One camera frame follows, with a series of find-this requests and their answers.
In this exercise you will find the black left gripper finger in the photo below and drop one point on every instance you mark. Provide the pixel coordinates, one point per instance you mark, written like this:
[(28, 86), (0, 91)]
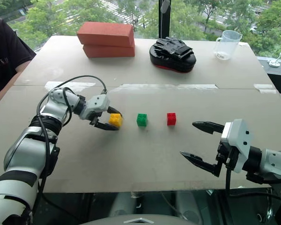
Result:
[(115, 110), (107, 126)]

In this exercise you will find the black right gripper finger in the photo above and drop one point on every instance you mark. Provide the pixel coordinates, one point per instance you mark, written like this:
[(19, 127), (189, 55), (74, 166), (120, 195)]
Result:
[(207, 126), (199, 161)]

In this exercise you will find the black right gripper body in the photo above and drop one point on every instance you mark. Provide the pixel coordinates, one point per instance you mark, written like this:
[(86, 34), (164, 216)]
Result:
[(225, 155)]

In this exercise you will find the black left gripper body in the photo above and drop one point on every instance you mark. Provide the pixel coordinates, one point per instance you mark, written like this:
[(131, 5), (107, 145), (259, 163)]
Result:
[(93, 121)]

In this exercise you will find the yellow toy brick cube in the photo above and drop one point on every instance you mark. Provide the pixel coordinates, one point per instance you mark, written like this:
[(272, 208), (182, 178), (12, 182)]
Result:
[(115, 120)]

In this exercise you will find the person's bare forearm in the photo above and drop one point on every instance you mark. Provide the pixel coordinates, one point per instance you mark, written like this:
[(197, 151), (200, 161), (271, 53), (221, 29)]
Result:
[(11, 80)]

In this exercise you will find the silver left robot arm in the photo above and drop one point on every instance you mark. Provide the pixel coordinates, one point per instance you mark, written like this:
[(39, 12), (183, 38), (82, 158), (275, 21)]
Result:
[(25, 150)]

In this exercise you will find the green toy brick cube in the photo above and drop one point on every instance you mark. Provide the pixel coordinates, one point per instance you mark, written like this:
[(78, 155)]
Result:
[(142, 120)]

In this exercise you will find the red toy brick cube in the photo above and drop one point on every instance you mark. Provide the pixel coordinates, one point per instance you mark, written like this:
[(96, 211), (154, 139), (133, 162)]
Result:
[(171, 119)]

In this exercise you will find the long clear tape strip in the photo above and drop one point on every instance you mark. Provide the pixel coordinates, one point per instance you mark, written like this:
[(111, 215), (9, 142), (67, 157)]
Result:
[(168, 86)]

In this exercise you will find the red clay brick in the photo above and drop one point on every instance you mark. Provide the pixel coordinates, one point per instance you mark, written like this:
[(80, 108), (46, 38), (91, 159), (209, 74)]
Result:
[(105, 35), (107, 52)]

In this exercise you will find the black boxing focus mitt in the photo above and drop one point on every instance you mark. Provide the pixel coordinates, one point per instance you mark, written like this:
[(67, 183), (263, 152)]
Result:
[(172, 58)]

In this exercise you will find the clear plastic measuring cup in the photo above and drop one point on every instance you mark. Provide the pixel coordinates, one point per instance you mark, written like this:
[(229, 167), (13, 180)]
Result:
[(227, 45)]

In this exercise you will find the silver robot torso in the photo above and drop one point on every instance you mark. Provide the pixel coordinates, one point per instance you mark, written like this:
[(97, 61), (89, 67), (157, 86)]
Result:
[(138, 220)]

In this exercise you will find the person in black shirt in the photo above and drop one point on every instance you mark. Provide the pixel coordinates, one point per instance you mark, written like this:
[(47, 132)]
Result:
[(4, 56)]

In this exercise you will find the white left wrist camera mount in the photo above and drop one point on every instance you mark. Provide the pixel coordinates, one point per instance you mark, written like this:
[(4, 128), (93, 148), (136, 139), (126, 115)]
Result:
[(98, 104)]

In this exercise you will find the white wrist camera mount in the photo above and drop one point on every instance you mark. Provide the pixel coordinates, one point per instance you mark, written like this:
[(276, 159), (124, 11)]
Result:
[(98, 104), (238, 140)]

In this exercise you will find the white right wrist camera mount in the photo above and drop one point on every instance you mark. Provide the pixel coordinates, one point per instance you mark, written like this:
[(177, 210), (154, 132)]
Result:
[(238, 140)]

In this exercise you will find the black window frame post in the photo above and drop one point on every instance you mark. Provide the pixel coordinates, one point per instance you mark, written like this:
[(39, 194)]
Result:
[(159, 21)]

